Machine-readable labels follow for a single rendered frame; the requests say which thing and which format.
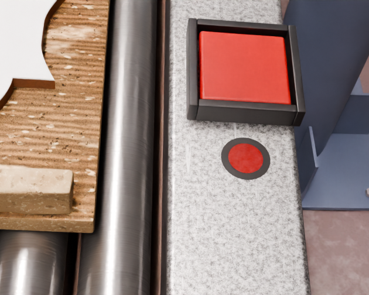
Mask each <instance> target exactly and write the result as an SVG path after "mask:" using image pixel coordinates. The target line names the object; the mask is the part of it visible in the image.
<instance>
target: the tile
mask: <svg viewBox="0 0 369 295"><path fill-rule="evenodd" d="M64 1H65V0H0V110H1V109H2V108H3V107H4V106H5V104H6V103H7V102H8V100H9V98H10V96H11V94H12V91H13V88H14V87H26V88H46V89H55V81H54V78H53V77H52V75H51V73H50V71H49V69H48V67H47V65H46V62H45V60H44V58H43V54H42V49H43V41H44V35H45V28H46V26H47V24H48V22H49V20H50V18H51V17H52V16H53V14H54V13H55V12H56V11H57V9H58V8H59V7H60V6H61V4H62V3H63V2H64Z"/></svg>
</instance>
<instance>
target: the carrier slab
mask: <svg viewBox="0 0 369 295"><path fill-rule="evenodd" d="M109 14H110V0H65V1H64V2H63V3H62V4H61V6H60V7H59V8H58V9H57V11H56V12H55V13H54V14H53V16H52V17H51V18H50V20H49V22H48V24H47V26H46V28H45V35H44V41H43V49H42V54H43V58H44V60H45V62H46V65H47V67H48V69H49V71H50V73H51V75H52V77H53V78H54V81H55V89H46V88H26V87H14V88H13V91H12V94H11V96H10V98H9V100H8V102H7V103H6V104H5V106H4V107H3V108H2V109H1V110H0V169H22V168H37V169H63V170H71V171H72V172H73V173H74V188H73V202H72V209H71V213H70V214H38V215H29V214H21V213H15V212H0V229H10V230H24V231H52V232H79V233H93V232H94V228H95V211H96V202H97V185H98V168H99V159H100V142H101V125H102V116H103V99H104V83H105V65H106V56H107V40H108V22H109Z"/></svg>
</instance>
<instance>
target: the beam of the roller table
mask: <svg viewBox="0 0 369 295"><path fill-rule="evenodd" d="M189 18H196V19H198V18H199V19H215V20H231V21H239V22H255V23H271V24H279V25H283V19H282V8H281V0H165V65H164V99H163V167H162V235H161V270H160V295H311V291H310V279H309V268H308V257H307V251H306V240H305V229H304V223H303V211H302V200H301V194H300V183H299V172H298V161H297V154H296V143H295V133H294V126H292V125H291V126H282V125H263V124H244V123H234V122H215V121H197V120H196V119H195V120H188V119H187V118H186V31H187V24H188V20H189ZM235 138H251V139H254V140H256V141H258V142H259V143H261V144H262V145H263V146H264V147H265V148H266V149H267V151H268V153H269V155H270V159H271V164H270V166H269V169H268V171H267V172H266V173H265V174H264V175H263V176H261V177H260V178H257V179H253V180H243V179H239V178H236V177H234V176H233V175H231V174H230V173H229V172H228V171H227V170H226V169H225V168H224V166H223V164H222V162H221V151H222V149H223V147H224V145H225V144H226V143H227V142H229V141H230V140H233V139H235Z"/></svg>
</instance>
